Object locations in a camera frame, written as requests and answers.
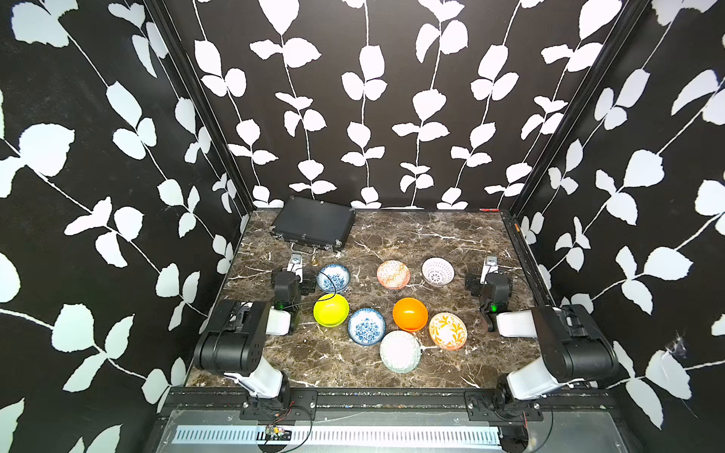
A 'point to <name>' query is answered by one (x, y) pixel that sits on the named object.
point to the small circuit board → (278, 434)
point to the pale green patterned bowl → (400, 351)
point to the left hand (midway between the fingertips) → (296, 263)
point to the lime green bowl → (331, 310)
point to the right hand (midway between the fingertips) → (485, 266)
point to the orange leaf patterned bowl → (447, 330)
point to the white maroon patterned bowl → (438, 271)
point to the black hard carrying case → (314, 222)
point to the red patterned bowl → (394, 275)
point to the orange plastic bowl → (410, 314)
